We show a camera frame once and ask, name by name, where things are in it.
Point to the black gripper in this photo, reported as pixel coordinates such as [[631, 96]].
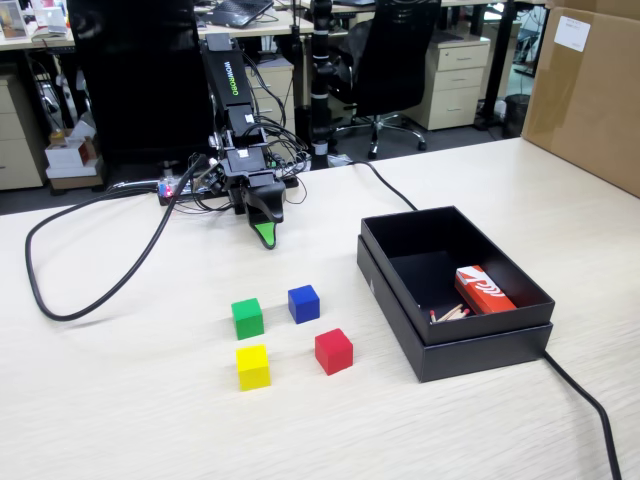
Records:
[[247, 162]]

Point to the large brown cardboard box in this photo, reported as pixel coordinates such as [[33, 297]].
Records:
[[585, 100]]

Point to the black mesh trash bin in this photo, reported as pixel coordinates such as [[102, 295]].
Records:
[[516, 116]]

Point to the black mesh office chair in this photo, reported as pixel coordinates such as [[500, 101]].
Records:
[[395, 60]]

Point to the black cardboard box tray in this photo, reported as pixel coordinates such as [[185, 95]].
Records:
[[490, 245]]

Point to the beige office desk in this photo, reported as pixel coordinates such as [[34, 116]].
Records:
[[165, 31]]

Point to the black laptop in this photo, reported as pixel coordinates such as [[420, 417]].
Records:
[[240, 12]]

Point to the orange white matchbox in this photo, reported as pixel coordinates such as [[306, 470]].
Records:
[[482, 290]]

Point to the controller board red led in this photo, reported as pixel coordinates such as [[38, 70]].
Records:
[[169, 190]]

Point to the red wooden cube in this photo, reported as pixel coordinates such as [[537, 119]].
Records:
[[334, 352]]

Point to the white label sticker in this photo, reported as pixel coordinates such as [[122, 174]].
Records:
[[572, 32]]

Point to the black vertical pole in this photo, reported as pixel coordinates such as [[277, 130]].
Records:
[[320, 100]]

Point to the large black monitor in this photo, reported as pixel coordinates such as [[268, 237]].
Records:
[[140, 75]]

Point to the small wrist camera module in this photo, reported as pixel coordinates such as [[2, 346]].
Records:
[[212, 177]]

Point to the green wooden cube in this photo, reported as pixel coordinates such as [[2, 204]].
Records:
[[247, 320]]

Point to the stacked white cardboard boxes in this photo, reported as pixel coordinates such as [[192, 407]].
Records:
[[70, 157]]

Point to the beige drawer cabinet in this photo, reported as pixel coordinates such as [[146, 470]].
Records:
[[17, 140], [272, 95]]

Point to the small picture frame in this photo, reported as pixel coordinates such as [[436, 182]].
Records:
[[12, 22]]

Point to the yellow wooden cube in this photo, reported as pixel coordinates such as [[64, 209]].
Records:
[[253, 368]]

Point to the blue wooden cube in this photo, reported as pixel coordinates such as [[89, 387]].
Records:
[[304, 305]]

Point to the beige three-drawer cabinet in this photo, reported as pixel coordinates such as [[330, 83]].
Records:
[[452, 85]]

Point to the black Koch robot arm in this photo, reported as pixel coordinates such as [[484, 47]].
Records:
[[230, 75]]

